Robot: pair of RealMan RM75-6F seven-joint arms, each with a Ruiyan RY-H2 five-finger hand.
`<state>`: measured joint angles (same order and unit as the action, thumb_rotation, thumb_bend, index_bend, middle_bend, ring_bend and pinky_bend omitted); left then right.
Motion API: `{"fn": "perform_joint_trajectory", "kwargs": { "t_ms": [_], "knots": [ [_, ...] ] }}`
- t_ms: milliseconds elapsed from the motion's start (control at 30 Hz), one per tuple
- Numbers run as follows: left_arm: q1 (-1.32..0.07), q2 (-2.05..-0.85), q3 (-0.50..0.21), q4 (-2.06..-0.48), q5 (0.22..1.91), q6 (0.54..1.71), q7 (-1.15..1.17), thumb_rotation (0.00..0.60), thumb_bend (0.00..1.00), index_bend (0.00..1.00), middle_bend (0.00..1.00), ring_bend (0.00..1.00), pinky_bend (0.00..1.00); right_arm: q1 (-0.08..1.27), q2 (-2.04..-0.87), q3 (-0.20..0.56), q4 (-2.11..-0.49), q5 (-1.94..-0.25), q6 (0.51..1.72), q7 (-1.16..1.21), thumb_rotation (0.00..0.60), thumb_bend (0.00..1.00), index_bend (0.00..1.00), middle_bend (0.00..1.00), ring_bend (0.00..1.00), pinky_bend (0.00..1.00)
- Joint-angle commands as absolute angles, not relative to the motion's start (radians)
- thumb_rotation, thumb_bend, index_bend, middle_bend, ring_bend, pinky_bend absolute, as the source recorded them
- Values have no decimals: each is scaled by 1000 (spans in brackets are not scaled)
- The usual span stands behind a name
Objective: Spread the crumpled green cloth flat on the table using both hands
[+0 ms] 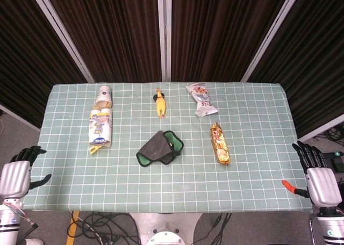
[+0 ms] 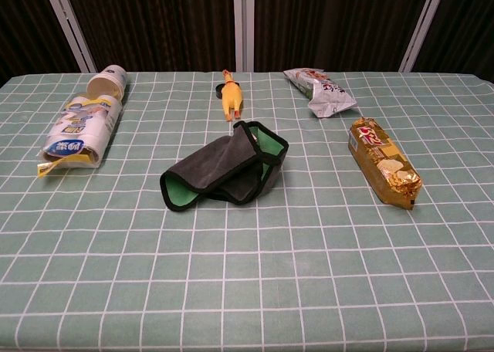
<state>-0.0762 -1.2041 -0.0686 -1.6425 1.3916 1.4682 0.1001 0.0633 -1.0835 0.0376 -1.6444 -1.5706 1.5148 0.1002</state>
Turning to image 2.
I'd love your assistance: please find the green cloth with black trim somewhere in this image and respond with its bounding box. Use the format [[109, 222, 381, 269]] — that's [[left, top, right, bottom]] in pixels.
[[159, 120, 290, 212]]

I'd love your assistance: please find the yellow rubber chicken toy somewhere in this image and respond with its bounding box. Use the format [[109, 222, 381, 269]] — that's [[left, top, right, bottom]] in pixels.
[[221, 69, 244, 122]]

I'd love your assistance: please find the silver snack bag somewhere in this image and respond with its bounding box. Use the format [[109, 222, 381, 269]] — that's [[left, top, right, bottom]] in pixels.
[[283, 67, 358, 119]]

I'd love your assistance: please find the green checked tablecloth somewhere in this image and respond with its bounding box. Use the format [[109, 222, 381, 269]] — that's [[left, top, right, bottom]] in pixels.
[[0, 71, 494, 352]]

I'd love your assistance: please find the gold biscuit pack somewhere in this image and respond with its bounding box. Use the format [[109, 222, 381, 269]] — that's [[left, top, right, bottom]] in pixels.
[[347, 117, 424, 212]]

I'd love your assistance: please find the white paper cup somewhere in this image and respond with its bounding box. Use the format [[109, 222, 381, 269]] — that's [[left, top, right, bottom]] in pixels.
[[86, 64, 128, 100]]

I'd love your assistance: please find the dark ribbed partition panel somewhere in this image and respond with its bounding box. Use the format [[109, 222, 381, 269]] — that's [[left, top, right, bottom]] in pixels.
[[63, 0, 236, 73], [414, 0, 494, 81], [0, 0, 80, 86], [252, 0, 429, 73]]

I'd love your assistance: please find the white partition post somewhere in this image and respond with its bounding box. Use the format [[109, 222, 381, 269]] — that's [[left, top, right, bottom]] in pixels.
[[232, 0, 255, 73], [398, 0, 448, 73], [41, 0, 97, 74]]

